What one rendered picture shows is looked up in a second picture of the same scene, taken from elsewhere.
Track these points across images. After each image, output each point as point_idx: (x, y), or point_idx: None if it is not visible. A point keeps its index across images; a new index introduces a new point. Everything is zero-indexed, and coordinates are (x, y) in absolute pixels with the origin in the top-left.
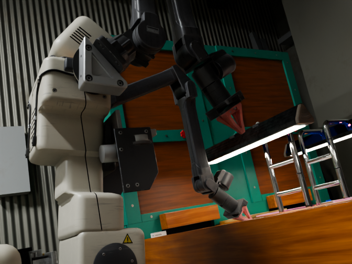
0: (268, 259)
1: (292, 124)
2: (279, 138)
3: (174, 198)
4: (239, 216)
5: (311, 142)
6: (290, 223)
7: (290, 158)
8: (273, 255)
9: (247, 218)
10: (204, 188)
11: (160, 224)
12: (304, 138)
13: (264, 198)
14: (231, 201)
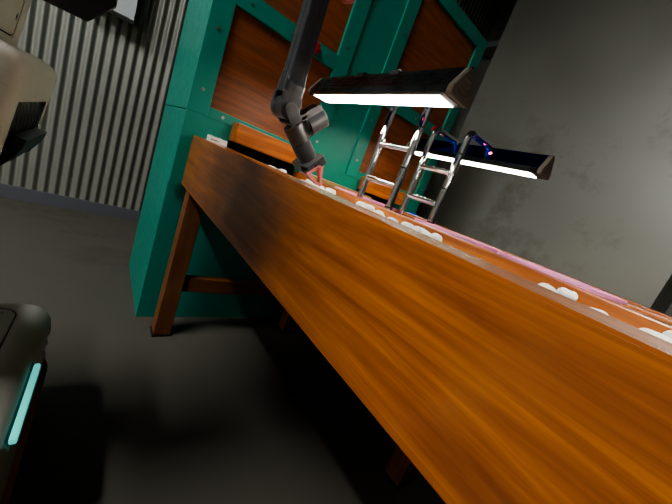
0: (275, 242)
1: (438, 90)
2: (413, 129)
3: (263, 115)
4: (307, 173)
5: (440, 149)
6: (325, 216)
7: (405, 146)
8: (282, 242)
9: (316, 181)
10: (280, 110)
11: (229, 132)
12: (435, 141)
13: (359, 176)
14: (307, 150)
